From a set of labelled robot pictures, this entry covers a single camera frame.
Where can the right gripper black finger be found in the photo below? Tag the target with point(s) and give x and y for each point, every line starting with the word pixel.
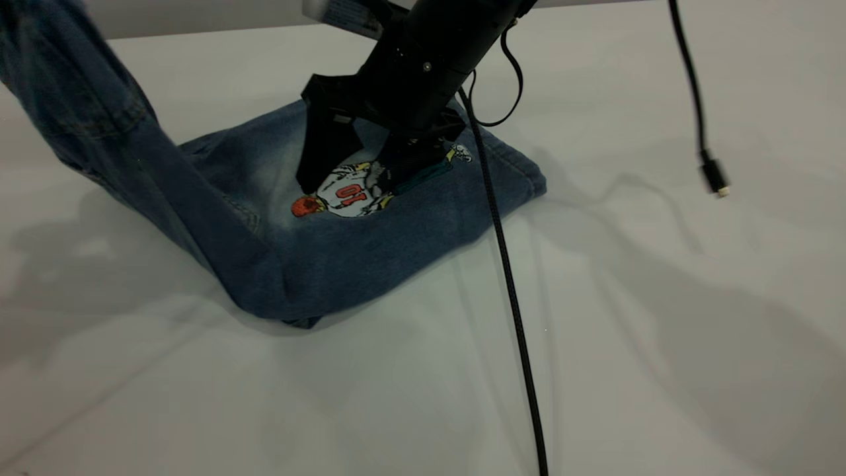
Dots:
pixel 324 145
pixel 410 158

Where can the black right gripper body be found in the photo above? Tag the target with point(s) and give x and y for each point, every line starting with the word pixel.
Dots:
pixel 416 79

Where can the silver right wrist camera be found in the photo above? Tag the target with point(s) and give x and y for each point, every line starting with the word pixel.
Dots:
pixel 344 13

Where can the blue denim shorts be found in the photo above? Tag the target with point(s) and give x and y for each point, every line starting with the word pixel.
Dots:
pixel 363 251

